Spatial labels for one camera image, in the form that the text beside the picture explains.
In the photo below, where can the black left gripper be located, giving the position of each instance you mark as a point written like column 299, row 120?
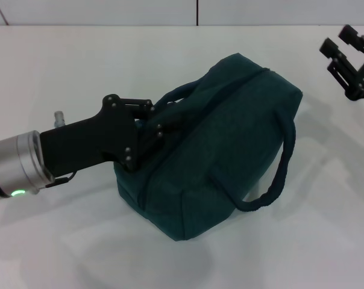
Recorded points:
column 94, row 141

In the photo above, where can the dark teal insulated bag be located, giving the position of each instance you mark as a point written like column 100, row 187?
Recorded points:
column 215, row 156

